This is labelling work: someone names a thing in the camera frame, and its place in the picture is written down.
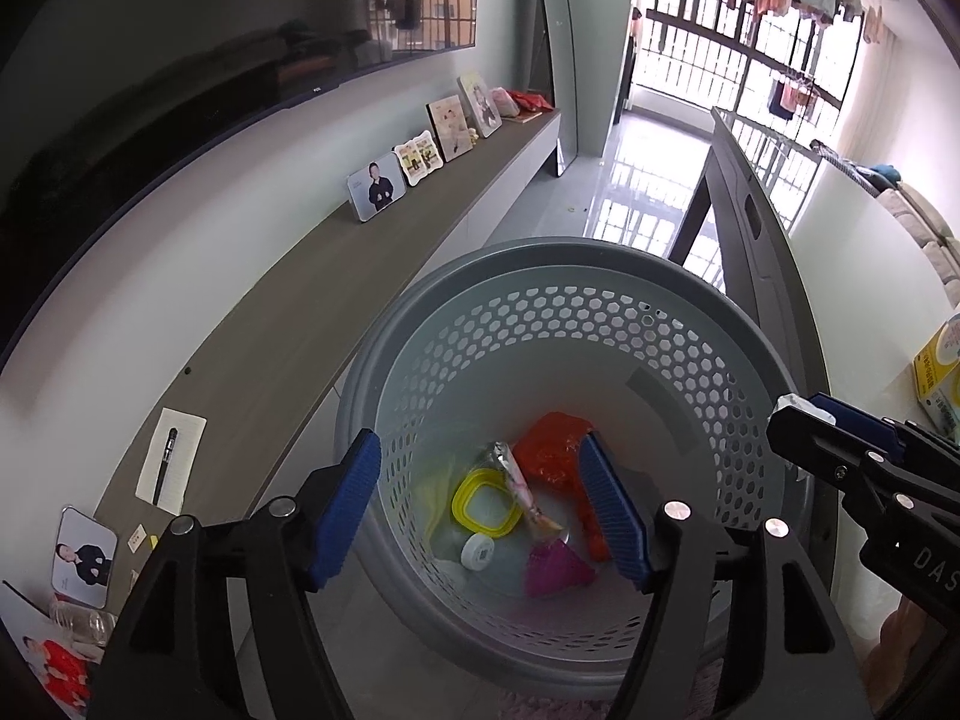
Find black pen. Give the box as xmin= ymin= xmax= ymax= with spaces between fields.
xmin=152 ymin=427 xmax=179 ymax=505

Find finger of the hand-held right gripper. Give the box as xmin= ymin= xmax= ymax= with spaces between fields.
xmin=766 ymin=406 xmax=960 ymax=541
xmin=806 ymin=392 xmax=960 ymax=466

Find beige sofa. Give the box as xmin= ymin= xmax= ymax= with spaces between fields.
xmin=874 ymin=180 xmax=960 ymax=308

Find red plastic bag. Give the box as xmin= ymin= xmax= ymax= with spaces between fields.
xmin=514 ymin=411 xmax=612 ymax=563

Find black window grille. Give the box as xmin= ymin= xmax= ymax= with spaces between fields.
xmin=634 ymin=0 xmax=863 ymax=128

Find small hanging laundry rack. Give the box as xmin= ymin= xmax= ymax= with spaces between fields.
xmin=766 ymin=73 xmax=820 ymax=121

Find yellow plastic lid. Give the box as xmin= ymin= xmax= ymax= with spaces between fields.
xmin=451 ymin=467 xmax=524 ymax=539

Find blue cloth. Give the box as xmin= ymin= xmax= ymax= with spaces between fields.
xmin=855 ymin=161 xmax=905 ymax=192

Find photo with red-clothed figures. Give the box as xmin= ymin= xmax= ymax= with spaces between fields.
xmin=0 ymin=581 xmax=98 ymax=720

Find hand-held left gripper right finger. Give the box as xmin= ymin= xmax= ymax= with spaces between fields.
xmin=577 ymin=431 xmax=875 ymax=720

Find chequered cloth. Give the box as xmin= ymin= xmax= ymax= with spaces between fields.
xmin=810 ymin=139 xmax=875 ymax=192

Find large black television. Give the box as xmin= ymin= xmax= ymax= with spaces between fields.
xmin=0 ymin=0 xmax=481 ymax=361

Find grey sliding door panel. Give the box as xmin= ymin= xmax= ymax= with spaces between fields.
xmin=531 ymin=0 xmax=582 ymax=179

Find photo frame with dark-suited figure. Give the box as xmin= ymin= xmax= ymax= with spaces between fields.
xmin=346 ymin=151 xmax=408 ymax=224

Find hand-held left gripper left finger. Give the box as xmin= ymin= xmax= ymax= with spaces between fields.
xmin=86 ymin=429 xmax=383 ymax=720

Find yellow green carton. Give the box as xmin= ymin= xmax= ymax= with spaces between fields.
xmin=911 ymin=307 xmax=960 ymax=436

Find square canvas photo frame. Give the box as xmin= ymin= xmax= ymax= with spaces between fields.
xmin=426 ymin=95 xmax=473 ymax=164

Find grey perforated plastic basket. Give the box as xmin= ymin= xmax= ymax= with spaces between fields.
xmin=334 ymin=236 xmax=833 ymax=695

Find clear plastic bottle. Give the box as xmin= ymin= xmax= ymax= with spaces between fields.
xmin=49 ymin=600 xmax=119 ymax=646

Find white notepad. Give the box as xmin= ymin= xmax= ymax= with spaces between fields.
xmin=135 ymin=407 xmax=207 ymax=509

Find scalloped white photo frame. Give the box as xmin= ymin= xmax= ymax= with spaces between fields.
xmin=394 ymin=131 xmax=440 ymax=187

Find tall portrait photo frame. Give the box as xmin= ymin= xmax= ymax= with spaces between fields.
xmin=457 ymin=73 xmax=502 ymax=138

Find long low television cabinet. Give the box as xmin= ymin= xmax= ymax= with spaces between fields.
xmin=90 ymin=106 xmax=563 ymax=563

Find white dining table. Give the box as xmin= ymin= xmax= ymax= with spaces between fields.
xmin=667 ymin=106 xmax=960 ymax=616

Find magenta plastic wrapper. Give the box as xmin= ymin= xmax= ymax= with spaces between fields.
xmin=523 ymin=540 xmax=597 ymax=599

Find person's right hand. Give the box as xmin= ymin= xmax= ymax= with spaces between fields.
xmin=862 ymin=604 xmax=946 ymax=702

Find rounded photo plaque seated figure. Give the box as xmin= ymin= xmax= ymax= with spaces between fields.
xmin=51 ymin=508 xmax=119 ymax=608

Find silver pink snack wrapper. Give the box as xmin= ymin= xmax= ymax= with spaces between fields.
xmin=487 ymin=441 xmax=567 ymax=533

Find white bottle cap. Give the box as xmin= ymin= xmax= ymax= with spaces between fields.
xmin=460 ymin=532 xmax=496 ymax=575

